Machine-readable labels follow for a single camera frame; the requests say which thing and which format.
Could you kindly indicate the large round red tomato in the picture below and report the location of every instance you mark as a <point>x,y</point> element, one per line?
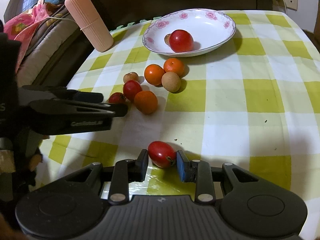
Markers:
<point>181,41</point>

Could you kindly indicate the white floral ceramic plate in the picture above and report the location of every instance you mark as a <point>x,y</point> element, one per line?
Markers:
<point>209,29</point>

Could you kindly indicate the green white checkered tablecloth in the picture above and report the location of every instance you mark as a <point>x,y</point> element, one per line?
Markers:
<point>253,102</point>

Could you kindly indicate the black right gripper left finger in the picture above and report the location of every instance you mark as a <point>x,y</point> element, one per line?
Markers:
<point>125,172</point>

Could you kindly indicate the orange tangerine rear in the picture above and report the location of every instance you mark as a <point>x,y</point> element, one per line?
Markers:
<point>174,65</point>

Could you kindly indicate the brown longan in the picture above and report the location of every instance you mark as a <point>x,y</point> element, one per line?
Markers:
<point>167,39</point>
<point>171,82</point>
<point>131,76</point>

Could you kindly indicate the oval red cherry tomato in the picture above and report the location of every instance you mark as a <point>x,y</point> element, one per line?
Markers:
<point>130,89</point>

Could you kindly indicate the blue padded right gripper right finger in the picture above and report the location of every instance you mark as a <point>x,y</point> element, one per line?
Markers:
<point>198,172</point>

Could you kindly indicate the red cherry tomato front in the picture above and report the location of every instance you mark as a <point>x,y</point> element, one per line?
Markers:
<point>162,154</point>

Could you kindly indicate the orange tangerine front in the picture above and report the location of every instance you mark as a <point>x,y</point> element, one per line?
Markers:
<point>146,102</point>

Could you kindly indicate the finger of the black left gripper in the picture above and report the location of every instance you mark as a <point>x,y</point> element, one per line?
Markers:
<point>66,109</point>
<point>31,93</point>

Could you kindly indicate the red cherry tomato with stem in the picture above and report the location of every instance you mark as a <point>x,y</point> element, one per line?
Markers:
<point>117,98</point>

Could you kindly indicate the orange tangerine middle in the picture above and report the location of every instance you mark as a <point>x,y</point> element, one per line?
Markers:
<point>153,74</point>

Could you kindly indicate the orange tangerine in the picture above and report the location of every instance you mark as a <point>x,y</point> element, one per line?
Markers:
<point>153,74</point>
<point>146,102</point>
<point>174,65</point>

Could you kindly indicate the pink ribbed cylindrical container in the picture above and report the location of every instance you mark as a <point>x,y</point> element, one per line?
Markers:
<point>91,24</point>

